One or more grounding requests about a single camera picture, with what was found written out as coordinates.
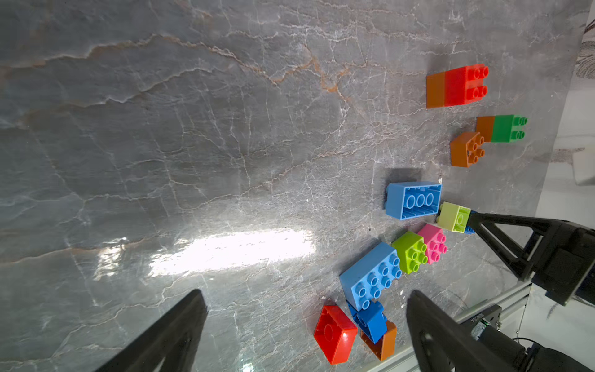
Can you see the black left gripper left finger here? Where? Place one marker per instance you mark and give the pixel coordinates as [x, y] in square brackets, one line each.
[170, 344]

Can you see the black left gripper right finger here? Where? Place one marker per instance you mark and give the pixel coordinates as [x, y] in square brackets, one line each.
[441, 344]

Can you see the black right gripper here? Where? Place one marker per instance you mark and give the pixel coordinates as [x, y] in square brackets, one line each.
[566, 267]

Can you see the orange lego brick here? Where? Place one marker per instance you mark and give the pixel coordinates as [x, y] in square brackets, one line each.
[485, 126]
[466, 149]
[435, 90]

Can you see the red lego brick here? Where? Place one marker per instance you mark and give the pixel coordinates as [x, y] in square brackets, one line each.
[465, 85]
[335, 333]

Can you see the pink lego brick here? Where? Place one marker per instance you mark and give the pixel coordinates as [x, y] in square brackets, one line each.
[435, 240]

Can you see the lime green lego brick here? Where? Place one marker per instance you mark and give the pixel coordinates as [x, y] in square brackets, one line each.
[411, 250]

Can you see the light blue long lego brick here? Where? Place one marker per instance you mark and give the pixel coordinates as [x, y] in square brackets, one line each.
[409, 200]

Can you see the light blue long brick studs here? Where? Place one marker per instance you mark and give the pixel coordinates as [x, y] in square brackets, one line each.
[364, 281]

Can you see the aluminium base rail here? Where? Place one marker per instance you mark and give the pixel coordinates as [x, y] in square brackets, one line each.
[504, 312]

